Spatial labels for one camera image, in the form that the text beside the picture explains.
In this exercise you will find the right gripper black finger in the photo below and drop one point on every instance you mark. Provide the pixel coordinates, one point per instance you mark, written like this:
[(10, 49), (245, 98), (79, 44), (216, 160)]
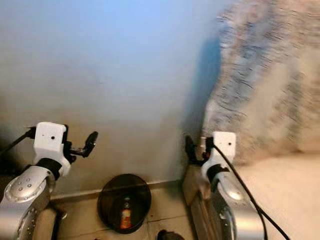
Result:
[(191, 150)]

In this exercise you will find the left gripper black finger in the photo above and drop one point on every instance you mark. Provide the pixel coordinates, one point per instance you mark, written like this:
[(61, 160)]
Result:
[(91, 142)]

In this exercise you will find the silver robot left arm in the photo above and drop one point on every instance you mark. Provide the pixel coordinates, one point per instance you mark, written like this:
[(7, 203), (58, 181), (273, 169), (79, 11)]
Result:
[(25, 200)]

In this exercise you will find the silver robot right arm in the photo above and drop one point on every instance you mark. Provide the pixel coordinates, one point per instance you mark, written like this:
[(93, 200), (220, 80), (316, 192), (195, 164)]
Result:
[(235, 210)]

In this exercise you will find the black waste bin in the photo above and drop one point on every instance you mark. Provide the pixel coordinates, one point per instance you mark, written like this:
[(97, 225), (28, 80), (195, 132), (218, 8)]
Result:
[(110, 200)]

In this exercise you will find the orange bottle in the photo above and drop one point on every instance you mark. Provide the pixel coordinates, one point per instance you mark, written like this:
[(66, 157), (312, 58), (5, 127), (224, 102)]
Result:
[(125, 217)]

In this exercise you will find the black robot right foot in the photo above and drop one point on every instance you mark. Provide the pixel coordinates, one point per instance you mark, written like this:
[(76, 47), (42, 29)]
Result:
[(170, 236)]

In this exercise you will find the white quilted mattress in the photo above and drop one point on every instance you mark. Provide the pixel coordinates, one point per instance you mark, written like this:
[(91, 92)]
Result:
[(290, 195)]

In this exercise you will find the grey patterned cushion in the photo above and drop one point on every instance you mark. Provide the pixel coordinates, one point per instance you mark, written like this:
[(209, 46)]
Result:
[(255, 60)]

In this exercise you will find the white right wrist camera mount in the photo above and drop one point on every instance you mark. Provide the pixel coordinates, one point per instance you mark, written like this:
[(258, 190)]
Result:
[(225, 145)]

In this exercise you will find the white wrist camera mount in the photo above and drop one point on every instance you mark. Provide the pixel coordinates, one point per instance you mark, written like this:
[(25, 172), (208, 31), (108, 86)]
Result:
[(50, 140), (225, 145)]

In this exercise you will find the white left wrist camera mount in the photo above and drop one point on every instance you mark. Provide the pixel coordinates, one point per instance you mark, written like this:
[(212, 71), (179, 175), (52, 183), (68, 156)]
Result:
[(50, 140)]

